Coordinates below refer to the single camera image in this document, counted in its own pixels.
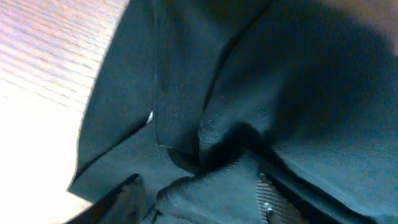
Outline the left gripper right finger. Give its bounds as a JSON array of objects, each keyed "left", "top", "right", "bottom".
[{"left": 256, "top": 173, "right": 309, "bottom": 224}]

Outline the black t-shirt with logo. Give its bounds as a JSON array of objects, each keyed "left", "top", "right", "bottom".
[{"left": 70, "top": 0, "right": 397, "bottom": 223}]

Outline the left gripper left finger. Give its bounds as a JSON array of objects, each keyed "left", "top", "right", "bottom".
[{"left": 66, "top": 174, "right": 146, "bottom": 224}]

